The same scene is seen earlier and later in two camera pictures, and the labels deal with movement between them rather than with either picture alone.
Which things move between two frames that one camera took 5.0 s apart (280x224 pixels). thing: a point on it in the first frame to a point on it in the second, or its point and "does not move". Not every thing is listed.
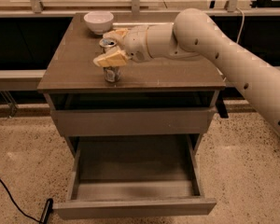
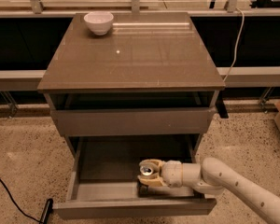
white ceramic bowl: (99, 21) does not move
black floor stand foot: (48, 209) does not move
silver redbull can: (112, 74) to (145, 190)
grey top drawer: (94, 115) does not move
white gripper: (136, 43) to (171, 173)
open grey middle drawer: (125, 175) does not move
